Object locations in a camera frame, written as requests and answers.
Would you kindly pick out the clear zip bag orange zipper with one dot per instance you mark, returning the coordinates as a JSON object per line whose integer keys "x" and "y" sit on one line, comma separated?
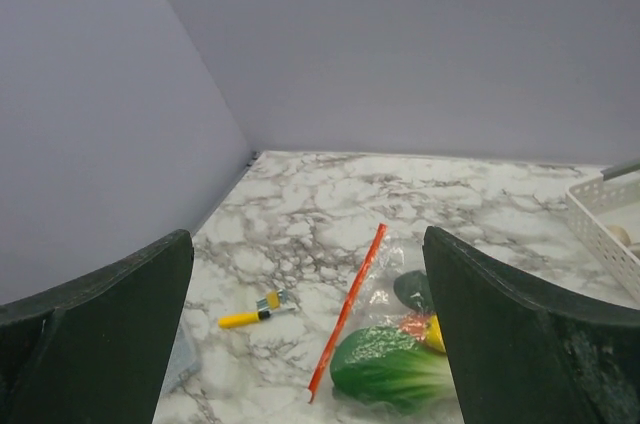
{"x": 370, "y": 301}

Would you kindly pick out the white green bok choy toy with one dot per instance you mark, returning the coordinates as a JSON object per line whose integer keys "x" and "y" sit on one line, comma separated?
{"x": 382, "y": 364}

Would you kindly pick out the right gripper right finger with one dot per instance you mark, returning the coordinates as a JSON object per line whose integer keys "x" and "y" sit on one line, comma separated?
{"x": 524, "y": 350}

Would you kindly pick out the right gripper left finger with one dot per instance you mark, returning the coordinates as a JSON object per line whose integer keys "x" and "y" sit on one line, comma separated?
{"x": 95, "y": 349}

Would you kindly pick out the white garlic toy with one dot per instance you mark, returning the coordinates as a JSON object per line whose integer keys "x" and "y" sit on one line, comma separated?
{"x": 620, "y": 234}

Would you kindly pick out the yellow corn toy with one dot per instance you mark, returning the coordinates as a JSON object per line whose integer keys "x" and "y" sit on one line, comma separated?
{"x": 433, "y": 335}

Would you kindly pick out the dark green avocado toy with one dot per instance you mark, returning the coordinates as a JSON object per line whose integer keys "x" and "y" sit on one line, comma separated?
{"x": 412, "y": 289}

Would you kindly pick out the orange peach toy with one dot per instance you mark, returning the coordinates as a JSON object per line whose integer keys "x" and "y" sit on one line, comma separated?
{"x": 415, "y": 325}

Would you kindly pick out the white perforated plastic basket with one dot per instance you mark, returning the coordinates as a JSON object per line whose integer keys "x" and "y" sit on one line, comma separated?
{"x": 609, "y": 198}

